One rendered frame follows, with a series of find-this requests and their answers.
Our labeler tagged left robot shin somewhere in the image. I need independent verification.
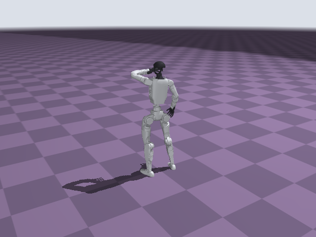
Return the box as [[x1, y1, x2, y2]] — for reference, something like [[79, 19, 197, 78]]
[[144, 143, 154, 172]]

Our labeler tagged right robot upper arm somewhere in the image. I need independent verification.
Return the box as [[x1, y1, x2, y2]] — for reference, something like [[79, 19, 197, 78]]
[[168, 79, 179, 100]]

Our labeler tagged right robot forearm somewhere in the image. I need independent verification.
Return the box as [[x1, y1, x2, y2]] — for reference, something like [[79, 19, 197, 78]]
[[170, 97, 179, 109]]

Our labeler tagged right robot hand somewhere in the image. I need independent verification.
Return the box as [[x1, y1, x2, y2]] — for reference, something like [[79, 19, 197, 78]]
[[166, 107, 175, 117]]

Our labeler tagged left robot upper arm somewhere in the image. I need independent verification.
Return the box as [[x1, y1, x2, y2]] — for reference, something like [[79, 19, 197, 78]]
[[131, 73, 153, 86]]

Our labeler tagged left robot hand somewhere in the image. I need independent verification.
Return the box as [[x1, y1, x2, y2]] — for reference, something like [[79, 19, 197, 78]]
[[147, 68, 163, 74]]

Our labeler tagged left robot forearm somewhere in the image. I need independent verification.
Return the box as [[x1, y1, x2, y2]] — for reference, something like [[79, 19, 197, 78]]
[[131, 69, 150, 75]]

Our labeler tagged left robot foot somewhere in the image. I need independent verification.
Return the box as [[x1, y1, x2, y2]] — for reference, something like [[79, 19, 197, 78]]
[[140, 168, 155, 177]]

